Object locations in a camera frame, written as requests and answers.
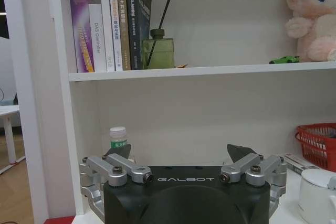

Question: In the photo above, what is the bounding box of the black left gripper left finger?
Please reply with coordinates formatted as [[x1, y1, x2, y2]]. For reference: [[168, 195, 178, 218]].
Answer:
[[79, 145, 155, 222]]

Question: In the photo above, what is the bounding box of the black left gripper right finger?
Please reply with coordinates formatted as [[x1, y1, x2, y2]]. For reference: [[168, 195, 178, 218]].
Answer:
[[219, 144, 288, 221]]

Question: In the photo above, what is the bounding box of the clear bottle white cap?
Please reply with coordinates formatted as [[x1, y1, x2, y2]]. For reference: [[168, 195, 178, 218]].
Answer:
[[109, 126, 134, 162]]

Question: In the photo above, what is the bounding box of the red plastic basket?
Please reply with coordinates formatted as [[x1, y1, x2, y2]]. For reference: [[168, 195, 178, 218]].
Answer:
[[295, 123, 336, 173]]

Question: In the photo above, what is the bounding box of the green toy car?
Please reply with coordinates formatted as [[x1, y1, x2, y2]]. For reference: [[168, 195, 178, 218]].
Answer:
[[268, 55, 300, 65]]

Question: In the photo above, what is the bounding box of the white bookshelf unit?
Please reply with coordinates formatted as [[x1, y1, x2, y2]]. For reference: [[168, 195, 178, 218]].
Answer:
[[18, 0, 336, 218]]

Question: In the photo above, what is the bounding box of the white side table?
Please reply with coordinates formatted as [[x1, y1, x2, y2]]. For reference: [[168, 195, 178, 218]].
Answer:
[[0, 104, 26, 175]]

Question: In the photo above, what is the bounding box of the green glass diffuser bottle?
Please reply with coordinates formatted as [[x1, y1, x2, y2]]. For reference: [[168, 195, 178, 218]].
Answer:
[[142, 29, 175, 69]]

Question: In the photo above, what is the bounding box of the white DAS Controller book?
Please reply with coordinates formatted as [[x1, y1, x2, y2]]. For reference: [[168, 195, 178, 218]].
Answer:
[[88, 3, 108, 73]]

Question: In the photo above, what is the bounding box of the plain white book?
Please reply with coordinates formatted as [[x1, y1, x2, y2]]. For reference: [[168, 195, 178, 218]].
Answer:
[[100, 0, 116, 72]]

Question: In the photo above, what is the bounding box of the purple book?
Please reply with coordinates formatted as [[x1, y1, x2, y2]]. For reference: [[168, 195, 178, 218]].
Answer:
[[69, 0, 95, 73]]

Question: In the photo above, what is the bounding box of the brown C++ book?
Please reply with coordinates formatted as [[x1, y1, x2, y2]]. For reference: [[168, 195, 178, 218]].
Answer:
[[115, 0, 131, 71]]

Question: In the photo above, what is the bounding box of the white book orange print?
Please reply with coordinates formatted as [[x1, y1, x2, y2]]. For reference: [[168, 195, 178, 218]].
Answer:
[[108, 0, 123, 72]]

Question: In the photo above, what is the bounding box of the black book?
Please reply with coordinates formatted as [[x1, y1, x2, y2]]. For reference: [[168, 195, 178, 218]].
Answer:
[[125, 0, 153, 70]]

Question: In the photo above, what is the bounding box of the black diffuser reed stick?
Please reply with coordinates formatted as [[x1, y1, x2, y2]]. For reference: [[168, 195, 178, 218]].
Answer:
[[145, 0, 176, 66]]

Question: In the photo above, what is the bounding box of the pink plush bunny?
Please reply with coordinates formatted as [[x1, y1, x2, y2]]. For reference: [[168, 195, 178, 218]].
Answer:
[[285, 0, 336, 62]]

